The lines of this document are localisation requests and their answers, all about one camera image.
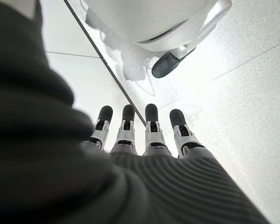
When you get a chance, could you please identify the dark robot left hand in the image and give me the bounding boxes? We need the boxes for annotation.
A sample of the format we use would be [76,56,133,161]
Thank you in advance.
[0,0,271,224]

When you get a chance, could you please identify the dark robot foot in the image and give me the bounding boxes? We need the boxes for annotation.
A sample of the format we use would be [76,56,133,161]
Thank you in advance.
[151,46,197,79]

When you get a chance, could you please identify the white robot leg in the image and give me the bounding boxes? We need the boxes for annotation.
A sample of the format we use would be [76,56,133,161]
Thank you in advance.
[80,0,233,59]

